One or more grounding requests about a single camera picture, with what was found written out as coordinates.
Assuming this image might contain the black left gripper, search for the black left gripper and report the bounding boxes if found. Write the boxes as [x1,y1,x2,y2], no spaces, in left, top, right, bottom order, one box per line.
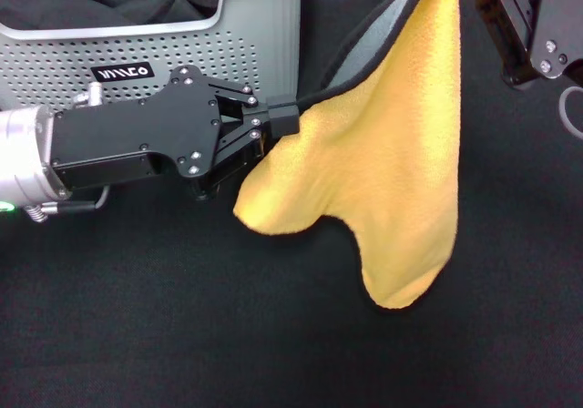
[50,66,231,203]

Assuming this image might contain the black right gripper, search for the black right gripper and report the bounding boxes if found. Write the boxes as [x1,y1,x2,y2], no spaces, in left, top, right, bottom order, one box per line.
[473,0,583,90]

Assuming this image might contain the yellow grey towel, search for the yellow grey towel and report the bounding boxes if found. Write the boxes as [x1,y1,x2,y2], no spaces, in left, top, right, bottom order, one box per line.
[232,0,462,314]

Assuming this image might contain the grey perforated storage box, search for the grey perforated storage box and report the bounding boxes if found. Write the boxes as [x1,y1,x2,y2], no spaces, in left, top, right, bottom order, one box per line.
[0,0,304,114]

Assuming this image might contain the black tablecloth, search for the black tablecloth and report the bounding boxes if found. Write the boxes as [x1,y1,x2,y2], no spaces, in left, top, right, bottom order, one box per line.
[0,0,583,408]

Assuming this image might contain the dark crumpled cloth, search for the dark crumpled cloth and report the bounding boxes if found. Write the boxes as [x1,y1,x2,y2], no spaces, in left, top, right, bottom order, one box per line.
[0,0,206,29]

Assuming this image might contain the grey cable with metal plug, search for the grey cable with metal plug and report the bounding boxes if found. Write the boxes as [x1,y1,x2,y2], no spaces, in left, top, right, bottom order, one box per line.
[25,82,111,223]
[558,87,583,141]

